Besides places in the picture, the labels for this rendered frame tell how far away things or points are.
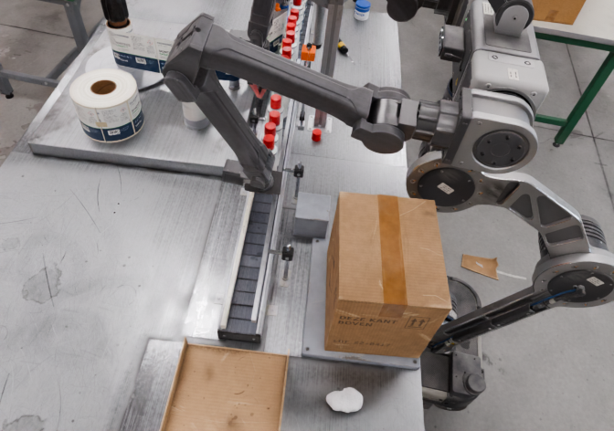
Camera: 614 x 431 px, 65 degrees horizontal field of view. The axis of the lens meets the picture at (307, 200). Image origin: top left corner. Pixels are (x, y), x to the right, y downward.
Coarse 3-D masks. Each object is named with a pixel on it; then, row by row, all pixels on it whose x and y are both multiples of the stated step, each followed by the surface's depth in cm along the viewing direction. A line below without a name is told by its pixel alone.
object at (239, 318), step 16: (304, 16) 216; (304, 32) 208; (256, 208) 143; (256, 224) 140; (256, 240) 136; (256, 256) 133; (240, 272) 129; (256, 272) 129; (240, 288) 126; (256, 288) 126; (240, 304) 123; (240, 320) 120
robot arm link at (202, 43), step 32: (192, 32) 79; (224, 32) 80; (192, 64) 80; (224, 64) 80; (256, 64) 80; (288, 64) 82; (288, 96) 85; (320, 96) 83; (352, 96) 85; (384, 96) 87; (384, 128) 84
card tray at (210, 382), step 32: (192, 352) 118; (224, 352) 119; (256, 352) 120; (288, 352) 117; (192, 384) 113; (224, 384) 114; (256, 384) 115; (192, 416) 109; (224, 416) 109; (256, 416) 110
